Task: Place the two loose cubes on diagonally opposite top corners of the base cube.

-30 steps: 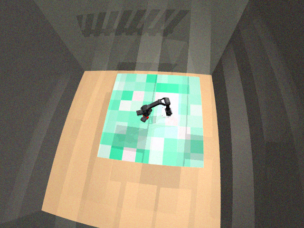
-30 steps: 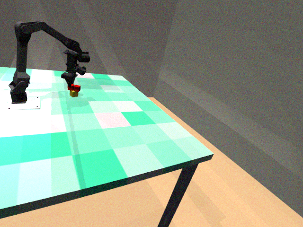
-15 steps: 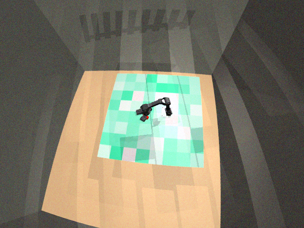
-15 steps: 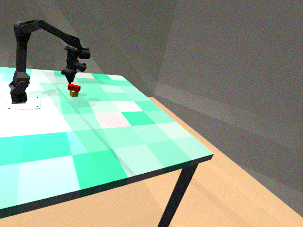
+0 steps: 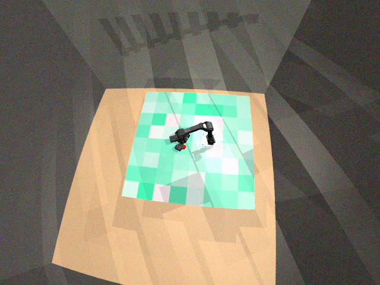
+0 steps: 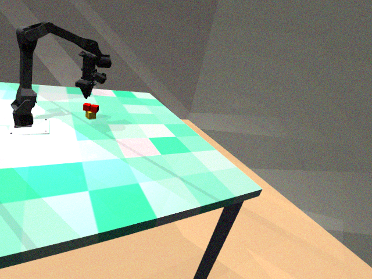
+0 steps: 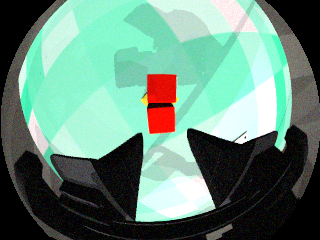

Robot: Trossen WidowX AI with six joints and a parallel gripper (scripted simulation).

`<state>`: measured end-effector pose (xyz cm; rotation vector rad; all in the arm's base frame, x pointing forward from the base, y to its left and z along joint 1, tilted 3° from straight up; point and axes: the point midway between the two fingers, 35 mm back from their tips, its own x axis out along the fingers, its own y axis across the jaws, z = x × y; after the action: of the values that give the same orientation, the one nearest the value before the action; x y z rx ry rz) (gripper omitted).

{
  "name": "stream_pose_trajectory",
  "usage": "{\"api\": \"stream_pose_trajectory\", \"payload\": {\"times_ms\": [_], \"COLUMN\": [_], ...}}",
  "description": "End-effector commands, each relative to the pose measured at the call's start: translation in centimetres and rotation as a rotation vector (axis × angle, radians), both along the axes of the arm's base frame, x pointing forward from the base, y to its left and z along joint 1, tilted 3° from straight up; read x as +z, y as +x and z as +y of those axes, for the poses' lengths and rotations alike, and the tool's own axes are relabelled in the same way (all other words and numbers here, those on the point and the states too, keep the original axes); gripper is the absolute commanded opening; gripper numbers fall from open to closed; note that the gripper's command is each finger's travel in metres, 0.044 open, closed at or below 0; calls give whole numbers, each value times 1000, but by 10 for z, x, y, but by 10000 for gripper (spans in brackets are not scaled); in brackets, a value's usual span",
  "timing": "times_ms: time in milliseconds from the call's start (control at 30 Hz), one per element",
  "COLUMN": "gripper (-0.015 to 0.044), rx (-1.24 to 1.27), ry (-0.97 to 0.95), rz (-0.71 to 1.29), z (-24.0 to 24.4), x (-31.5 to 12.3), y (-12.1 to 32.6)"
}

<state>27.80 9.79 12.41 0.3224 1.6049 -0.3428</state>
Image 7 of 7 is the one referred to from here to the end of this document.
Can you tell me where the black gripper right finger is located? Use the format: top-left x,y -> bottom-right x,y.
187,128 -> 279,208

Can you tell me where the yellow cube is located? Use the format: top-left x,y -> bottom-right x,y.
141,92 -> 175,105

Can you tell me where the red cube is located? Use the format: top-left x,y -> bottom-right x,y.
147,101 -> 175,133
147,75 -> 177,103

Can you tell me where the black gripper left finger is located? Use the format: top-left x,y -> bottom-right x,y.
51,132 -> 144,221

